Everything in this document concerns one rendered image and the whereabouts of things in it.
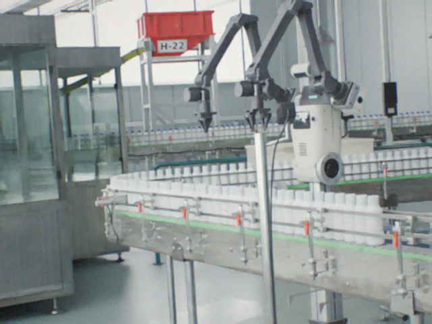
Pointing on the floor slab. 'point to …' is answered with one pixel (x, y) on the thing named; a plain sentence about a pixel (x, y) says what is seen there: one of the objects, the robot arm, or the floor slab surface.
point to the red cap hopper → (200, 23)
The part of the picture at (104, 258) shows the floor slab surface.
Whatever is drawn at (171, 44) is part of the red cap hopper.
